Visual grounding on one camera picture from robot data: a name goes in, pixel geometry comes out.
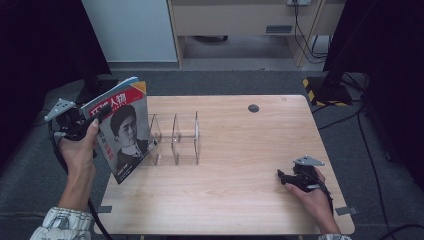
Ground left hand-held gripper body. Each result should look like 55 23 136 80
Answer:
44 98 93 141

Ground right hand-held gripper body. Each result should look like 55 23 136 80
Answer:
291 155 326 193

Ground magazine with portrait cover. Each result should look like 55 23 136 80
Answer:
80 76 158 185

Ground clear acrylic file rack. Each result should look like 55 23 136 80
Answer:
139 110 201 167

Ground person's right hand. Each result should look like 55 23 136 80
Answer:
284 168 336 228

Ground person's left hand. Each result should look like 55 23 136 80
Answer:
58 118 101 175

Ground patterned white right sleeve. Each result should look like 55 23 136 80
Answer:
318 233 353 240

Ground patterned white sleeve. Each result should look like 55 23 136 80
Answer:
318 233 353 240
29 206 95 240

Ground black curtain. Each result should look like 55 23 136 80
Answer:
322 0 424 191
0 0 113 168

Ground white panel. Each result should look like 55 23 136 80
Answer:
81 0 178 63

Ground patterned white left sleeve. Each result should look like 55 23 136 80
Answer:
29 206 95 240

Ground beige wooden cabinet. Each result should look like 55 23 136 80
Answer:
166 0 346 69

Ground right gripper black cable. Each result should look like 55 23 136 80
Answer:
313 179 335 215

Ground black cables from power strip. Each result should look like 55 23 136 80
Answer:
293 3 329 65

